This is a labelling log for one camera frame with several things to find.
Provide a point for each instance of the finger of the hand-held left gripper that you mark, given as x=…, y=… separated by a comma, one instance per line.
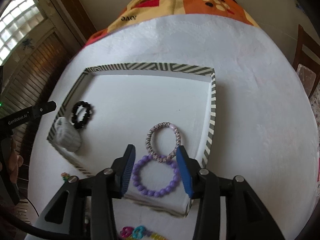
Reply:
x=47, y=106

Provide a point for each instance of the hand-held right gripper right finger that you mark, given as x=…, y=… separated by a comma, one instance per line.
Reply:
x=185, y=172

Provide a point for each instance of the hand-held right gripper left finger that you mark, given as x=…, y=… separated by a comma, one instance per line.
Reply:
x=127, y=170

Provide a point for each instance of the white tray with striped rim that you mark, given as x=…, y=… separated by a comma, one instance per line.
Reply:
x=150, y=100

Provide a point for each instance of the person's left hand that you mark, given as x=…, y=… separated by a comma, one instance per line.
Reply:
x=17, y=161

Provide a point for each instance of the black scrunchie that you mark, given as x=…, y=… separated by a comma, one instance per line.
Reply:
x=74, y=116

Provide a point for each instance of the grey fluffy scrunchie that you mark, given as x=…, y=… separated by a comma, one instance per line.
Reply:
x=67, y=137

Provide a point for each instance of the brown wooden shutter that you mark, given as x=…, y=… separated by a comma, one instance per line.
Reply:
x=45, y=62

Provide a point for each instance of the glass block window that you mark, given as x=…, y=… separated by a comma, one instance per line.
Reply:
x=17, y=22

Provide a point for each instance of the floral cloth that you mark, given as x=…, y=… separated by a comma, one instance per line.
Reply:
x=315, y=107

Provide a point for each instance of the orange printed blanket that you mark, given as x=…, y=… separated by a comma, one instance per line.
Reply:
x=190, y=2

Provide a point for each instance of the wooden chair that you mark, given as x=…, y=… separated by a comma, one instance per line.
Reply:
x=301, y=45

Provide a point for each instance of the brown wooden door frame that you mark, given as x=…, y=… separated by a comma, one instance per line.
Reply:
x=75, y=10

